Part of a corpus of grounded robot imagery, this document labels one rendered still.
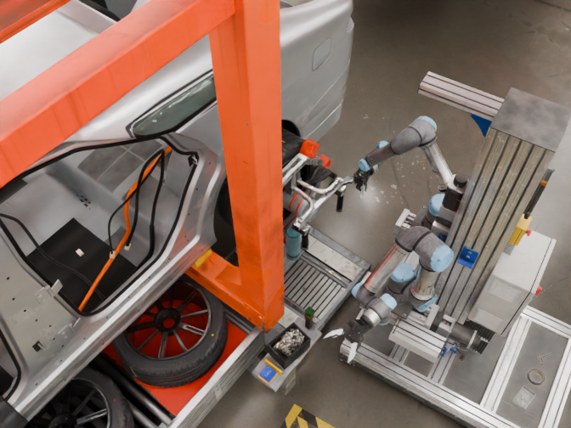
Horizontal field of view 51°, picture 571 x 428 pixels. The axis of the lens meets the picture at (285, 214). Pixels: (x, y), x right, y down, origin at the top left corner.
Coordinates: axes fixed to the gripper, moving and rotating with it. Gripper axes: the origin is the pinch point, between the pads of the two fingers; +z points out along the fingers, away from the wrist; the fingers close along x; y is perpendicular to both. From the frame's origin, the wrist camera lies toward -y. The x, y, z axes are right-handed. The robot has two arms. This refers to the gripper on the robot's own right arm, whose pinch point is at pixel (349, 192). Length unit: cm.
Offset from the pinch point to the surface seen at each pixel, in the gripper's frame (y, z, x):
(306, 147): 30.6, 9.6, -26.0
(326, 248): -75, 1, -11
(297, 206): 7.0, 31.2, -14.5
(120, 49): 193, 125, 3
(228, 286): -10, 88, -18
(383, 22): -90, -244, -124
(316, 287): -76, 29, 2
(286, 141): 33, 15, -36
